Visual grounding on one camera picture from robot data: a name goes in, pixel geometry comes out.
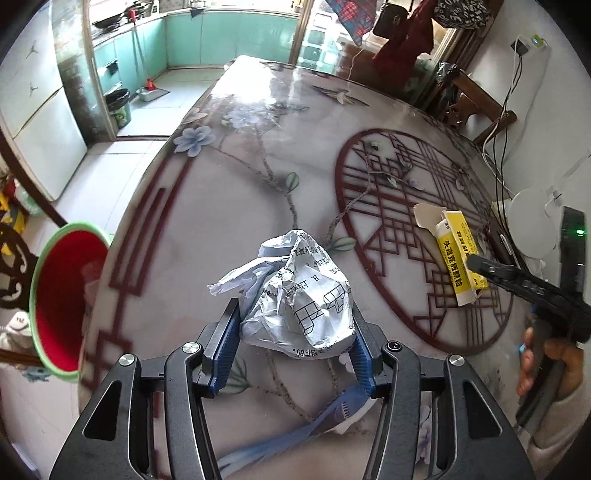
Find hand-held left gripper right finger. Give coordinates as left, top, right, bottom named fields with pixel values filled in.
left=351, top=307, right=536, bottom=480

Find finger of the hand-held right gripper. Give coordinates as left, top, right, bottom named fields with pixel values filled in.
left=466, top=255, right=555, bottom=304

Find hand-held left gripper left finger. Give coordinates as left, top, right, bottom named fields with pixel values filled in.
left=48, top=298, right=242, bottom=480

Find yellow carton box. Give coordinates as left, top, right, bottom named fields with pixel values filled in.
left=412, top=202, right=490, bottom=308

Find white printed paper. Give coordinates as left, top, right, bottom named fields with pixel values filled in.
left=207, top=229, right=359, bottom=361

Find red basin with green rim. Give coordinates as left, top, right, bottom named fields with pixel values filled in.
left=28, top=222, right=114, bottom=382

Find person's right forearm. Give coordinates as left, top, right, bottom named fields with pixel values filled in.
left=526, top=381, right=591, bottom=480

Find black green trash bin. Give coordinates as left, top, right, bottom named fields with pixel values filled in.
left=104, top=89, right=133, bottom=129

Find person's right hand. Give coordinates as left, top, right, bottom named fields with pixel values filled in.
left=517, top=323, right=586, bottom=398

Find black flat device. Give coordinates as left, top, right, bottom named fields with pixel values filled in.
left=489, top=200, right=528, bottom=274

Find white fan base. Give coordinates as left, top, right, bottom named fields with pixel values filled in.
left=508, top=157, right=591, bottom=259

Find brown wooden chair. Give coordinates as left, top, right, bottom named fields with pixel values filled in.
left=434, top=60, right=518, bottom=145

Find carved dark wooden chair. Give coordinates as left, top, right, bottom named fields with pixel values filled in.
left=0, top=224, right=40, bottom=311

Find red hanging garment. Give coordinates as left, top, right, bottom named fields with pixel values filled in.
left=372, top=0, right=435, bottom=70

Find dark patterned hanging bag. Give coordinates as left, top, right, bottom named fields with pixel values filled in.
left=434, top=0, right=493, bottom=31

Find black hanging bag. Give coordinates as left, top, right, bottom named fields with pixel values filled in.
left=373, top=0, right=410, bottom=38

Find red mop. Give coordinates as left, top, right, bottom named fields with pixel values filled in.
left=130, top=14, right=158, bottom=93

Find plaid hanging cloth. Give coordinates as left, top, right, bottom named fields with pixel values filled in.
left=325, top=0, right=378, bottom=47

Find white refrigerator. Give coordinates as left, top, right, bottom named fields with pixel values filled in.
left=0, top=7, right=88, bottom=202

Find teal kitchen cabinets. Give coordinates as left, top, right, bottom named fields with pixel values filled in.
left=92, top=9, right=306, bottom=93

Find white cable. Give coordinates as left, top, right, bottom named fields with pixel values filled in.
left=480, top=111, right=518, bottom=204

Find black cable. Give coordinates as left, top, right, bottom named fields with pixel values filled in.
left=492, top=46, right=529, bottom=206

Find white wall power strip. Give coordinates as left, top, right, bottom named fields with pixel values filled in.
left=510, top=34, right=551, bottom=57

